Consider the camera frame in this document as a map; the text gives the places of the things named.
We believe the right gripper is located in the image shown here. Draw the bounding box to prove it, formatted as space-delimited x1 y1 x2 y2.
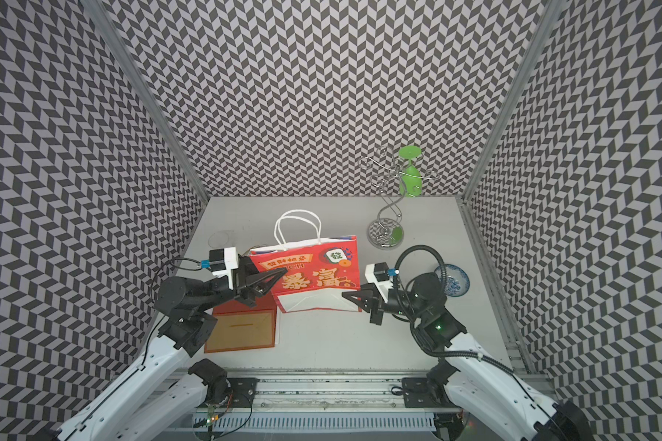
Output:
342 284 428 328

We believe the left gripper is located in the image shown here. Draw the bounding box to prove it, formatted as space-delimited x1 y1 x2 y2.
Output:
194 254 287 314

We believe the plain red paper bag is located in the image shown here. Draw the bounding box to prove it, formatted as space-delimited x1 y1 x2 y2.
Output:
204 294 278 353

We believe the red printed paper bag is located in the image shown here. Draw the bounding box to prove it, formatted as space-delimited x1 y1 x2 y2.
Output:
250 209 360 313

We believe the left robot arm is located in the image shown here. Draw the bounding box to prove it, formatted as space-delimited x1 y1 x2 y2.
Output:
33 255 287 441

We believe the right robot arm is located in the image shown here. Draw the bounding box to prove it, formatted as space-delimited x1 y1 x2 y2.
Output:
342 244 594 440

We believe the clear plastic cup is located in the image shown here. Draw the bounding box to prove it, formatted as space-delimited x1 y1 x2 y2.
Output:
207 230 235 249

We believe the blue white ceramic dish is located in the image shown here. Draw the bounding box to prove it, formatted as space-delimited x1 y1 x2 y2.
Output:
444 264 471 298

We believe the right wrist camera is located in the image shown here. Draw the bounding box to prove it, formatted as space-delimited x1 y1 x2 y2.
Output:
364 263 399 303

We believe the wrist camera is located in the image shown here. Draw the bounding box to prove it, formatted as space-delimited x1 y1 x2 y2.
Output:
364 263 399 303
200 247 239 290

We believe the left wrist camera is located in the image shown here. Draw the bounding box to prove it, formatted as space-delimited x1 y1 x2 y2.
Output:
200 247 239 290

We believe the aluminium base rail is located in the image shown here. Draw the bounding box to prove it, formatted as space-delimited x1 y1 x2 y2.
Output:
109 367 564 441

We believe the green wire rack stand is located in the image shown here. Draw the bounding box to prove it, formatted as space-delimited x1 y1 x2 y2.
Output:
363 145 424 250

